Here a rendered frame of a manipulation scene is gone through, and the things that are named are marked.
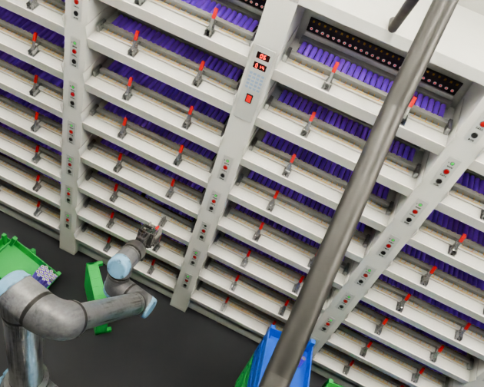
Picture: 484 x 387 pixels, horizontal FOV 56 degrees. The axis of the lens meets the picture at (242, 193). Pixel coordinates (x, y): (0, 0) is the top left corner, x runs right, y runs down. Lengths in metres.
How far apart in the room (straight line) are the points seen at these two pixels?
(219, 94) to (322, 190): 0.53
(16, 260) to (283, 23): 1.80
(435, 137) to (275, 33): 0.61
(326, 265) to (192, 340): 2.11
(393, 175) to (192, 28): 0.86
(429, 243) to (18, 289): 1.39
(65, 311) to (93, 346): 1.02
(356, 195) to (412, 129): 1.13
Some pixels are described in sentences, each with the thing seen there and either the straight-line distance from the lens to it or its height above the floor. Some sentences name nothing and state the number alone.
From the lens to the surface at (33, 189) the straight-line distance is 2.57.
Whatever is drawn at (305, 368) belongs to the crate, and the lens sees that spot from 2.05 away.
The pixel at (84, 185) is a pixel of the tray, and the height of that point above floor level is 0.54.
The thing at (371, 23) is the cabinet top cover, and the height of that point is 1.76.
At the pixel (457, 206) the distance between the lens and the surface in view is 1.74.
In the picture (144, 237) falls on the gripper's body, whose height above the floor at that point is 0.64.
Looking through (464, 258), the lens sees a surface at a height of 1.12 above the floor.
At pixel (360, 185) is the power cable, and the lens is 0.46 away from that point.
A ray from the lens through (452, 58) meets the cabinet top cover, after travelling 1.47.
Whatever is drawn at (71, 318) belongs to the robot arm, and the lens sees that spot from 1.43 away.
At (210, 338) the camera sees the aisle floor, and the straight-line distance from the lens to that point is 2.54.
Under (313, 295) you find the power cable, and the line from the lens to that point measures 0.43.
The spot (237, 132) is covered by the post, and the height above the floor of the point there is 1.22.
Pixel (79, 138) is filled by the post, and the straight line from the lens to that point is 2.14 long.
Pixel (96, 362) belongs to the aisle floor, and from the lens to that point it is 2.40.
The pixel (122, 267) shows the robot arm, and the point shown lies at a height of 0.68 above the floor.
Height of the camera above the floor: 2.17
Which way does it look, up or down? 41 degrees down
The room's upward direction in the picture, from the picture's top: 22 degrees clockwise
